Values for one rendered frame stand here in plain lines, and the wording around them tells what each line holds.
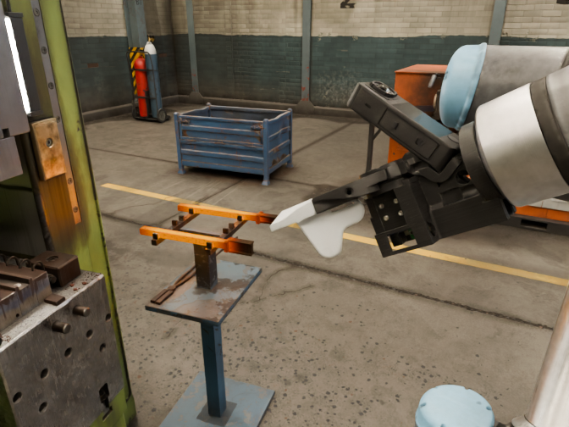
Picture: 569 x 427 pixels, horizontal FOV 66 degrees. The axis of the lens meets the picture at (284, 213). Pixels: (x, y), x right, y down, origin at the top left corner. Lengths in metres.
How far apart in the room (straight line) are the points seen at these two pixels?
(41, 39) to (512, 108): 1.35
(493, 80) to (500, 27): 7.63
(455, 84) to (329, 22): 8.31
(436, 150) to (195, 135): 4.87
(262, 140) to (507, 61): 4.38
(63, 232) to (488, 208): 1.39
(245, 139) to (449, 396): 4.12
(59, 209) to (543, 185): 1.41
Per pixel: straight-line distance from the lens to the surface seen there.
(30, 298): 1.36
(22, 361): 1.32
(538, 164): 0.36
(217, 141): 5.07
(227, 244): 1.46
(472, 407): 1.08
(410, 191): 0.40
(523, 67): 0.50
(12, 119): 1.26
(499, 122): 0.37
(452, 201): 0.42
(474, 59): 0.51
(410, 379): 2.42
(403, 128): 0.41
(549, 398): 1.03
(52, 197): 1.56
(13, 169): 1.26
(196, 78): 10.44
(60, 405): 1.48
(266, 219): 1.67
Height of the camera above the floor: 1.61
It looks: 23 degrees down
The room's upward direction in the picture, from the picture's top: straight up
